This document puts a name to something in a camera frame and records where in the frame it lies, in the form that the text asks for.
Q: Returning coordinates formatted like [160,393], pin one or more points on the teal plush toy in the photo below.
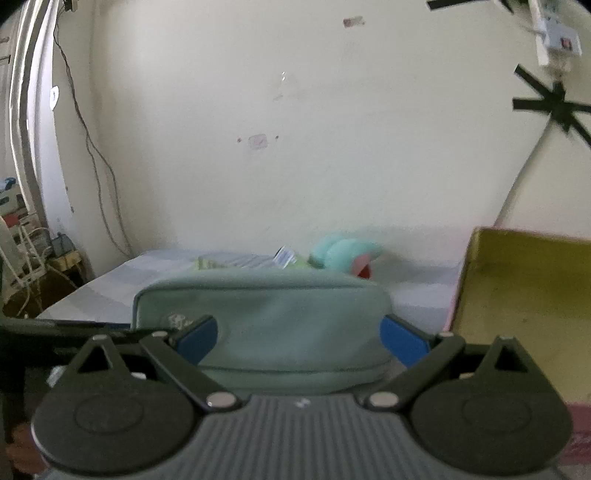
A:
[339,253]

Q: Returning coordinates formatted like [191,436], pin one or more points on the cluttered shelf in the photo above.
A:
[27,258]

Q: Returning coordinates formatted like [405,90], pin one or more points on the pink and olive storage box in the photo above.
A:
[521,295]

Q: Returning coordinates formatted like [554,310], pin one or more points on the grey striped bed sheet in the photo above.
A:
[101,290]

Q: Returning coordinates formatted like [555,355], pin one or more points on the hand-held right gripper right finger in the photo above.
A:
[400,344]

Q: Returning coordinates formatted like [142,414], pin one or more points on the black tape cross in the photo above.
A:
[556,104]

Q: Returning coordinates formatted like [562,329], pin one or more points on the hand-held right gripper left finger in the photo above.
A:
[199,340]

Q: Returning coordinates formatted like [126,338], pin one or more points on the long green carton box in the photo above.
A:
[282,256]

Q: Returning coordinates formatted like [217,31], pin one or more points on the white door frame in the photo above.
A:
[28,115]

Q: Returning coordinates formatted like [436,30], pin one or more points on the grey-green zipper pouch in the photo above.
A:
[277,318]

